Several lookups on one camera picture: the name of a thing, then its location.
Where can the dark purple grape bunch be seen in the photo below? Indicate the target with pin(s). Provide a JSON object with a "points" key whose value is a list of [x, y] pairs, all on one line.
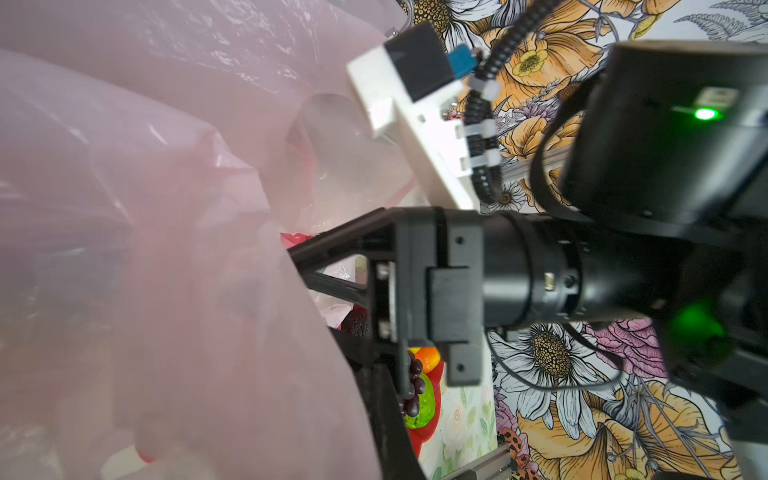
{"points": [[410, 405]]}

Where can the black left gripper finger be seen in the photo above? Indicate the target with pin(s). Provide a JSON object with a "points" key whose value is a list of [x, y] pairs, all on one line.
{"points": [[381, 372]]}

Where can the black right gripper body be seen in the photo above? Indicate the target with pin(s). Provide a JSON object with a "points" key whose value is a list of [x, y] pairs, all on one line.
{"points": [[447, 277]]}

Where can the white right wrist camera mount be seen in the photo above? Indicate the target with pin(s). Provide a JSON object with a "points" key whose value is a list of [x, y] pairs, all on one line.
{"points": [[406, 88]]}

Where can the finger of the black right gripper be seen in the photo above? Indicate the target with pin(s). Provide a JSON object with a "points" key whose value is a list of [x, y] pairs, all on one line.
{"points": [[372, 236], [338, 288]]}

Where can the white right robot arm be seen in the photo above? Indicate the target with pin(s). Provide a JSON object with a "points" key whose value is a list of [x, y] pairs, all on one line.
{"points": [[661, 210]]}

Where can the green lime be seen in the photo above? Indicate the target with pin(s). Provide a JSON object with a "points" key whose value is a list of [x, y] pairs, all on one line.
{"points": [[427, 406]]}

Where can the red flower-shaped plate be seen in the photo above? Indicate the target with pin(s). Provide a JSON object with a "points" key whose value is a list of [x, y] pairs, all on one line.
{"points": [[355, 323]]}

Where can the orange fruit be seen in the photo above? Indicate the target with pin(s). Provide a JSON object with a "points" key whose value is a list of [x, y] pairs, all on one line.
{"points": [[428, 356]]}

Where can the pink plastic bag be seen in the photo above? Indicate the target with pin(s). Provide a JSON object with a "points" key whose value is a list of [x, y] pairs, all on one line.
{"points": [[153, 153]]}

